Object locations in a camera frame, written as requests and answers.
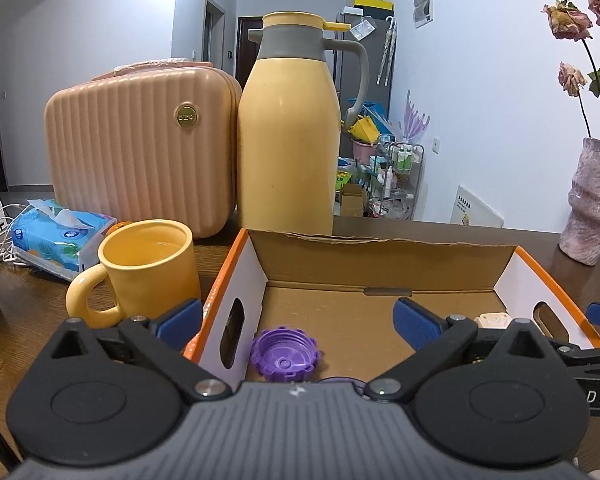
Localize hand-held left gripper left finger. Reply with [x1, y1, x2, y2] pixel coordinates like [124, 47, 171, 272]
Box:
[39, 297, 233, 403]

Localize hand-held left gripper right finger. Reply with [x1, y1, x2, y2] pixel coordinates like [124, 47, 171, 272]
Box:
[365, 297, 563, 403]

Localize red cardboard box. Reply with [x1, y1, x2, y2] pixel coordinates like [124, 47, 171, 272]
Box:
[184, 228, 600, 386]

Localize beige plug adapter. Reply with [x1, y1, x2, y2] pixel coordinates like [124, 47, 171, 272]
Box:
[473, 311, 513, 333]

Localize purple ridged cap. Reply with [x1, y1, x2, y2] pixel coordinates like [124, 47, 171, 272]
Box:
[250, 326, 322, 383]

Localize yellow mug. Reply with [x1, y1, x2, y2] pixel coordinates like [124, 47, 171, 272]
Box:
[65, 219, 202, 330]

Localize pink textured vase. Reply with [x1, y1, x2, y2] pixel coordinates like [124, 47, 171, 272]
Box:
[558, 137, 600, 266]

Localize white leaning board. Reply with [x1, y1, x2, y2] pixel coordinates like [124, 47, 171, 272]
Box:
[450, 185, 505, 229]

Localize small brown carton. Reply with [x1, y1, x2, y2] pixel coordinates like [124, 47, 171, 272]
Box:
[340, 183, 368, 217]

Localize metal utility cart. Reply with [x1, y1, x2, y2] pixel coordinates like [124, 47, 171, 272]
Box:
[367, 141, 425, 219]

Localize blue tissue pack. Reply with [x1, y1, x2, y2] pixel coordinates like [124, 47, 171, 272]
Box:
[9, 199, 117, 281]

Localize pink ribbed suitcase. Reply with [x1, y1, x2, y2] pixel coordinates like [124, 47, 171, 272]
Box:
[44, 59, 243, 240]

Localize pink bucket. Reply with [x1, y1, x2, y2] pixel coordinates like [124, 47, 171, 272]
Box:
[352, 139, 381, 163]

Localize yellow thermos jug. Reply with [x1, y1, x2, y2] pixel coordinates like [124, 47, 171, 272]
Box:
[236, 11, 370, 236]

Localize grey refrigerator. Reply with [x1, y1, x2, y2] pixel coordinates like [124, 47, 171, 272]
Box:
[336, 7, 396, 161]

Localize hanging folded umbrellas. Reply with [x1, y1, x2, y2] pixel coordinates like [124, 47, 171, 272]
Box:
[377, 16, 398, 86]

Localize dark brown door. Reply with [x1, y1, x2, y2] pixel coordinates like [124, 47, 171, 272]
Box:
[236, 16, 264, 79]

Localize bunch of dried roses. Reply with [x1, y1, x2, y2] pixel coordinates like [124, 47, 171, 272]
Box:
[542, 0, 600, 148]

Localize clear plastic bag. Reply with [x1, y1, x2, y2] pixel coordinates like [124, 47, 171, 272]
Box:
[350, 16, 376, 41]

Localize white cables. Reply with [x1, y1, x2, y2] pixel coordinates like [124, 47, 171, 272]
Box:
[0, 203, 28, 267]

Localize purple flower wall decal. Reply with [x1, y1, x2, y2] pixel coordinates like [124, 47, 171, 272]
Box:
[402, 90, 431, 146]

